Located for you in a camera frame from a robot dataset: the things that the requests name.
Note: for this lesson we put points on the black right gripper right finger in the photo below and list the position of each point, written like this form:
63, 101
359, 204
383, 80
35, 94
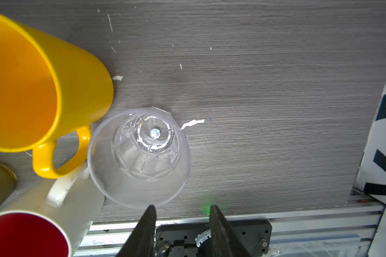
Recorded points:
225, 243

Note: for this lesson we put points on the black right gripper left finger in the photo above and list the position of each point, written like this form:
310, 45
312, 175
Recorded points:
141, 241

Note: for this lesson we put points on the clear glass cup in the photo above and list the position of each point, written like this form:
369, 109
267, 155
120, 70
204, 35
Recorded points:
139, 157

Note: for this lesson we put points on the yellow mug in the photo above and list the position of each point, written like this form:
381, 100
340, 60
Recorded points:
50, 93

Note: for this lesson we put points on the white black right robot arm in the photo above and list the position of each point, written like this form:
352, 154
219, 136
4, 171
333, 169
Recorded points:
194, 240

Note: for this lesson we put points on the white mug red inside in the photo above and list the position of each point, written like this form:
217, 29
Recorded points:
52, 218

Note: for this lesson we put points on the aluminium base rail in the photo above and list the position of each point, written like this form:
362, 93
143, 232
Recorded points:
361, 216

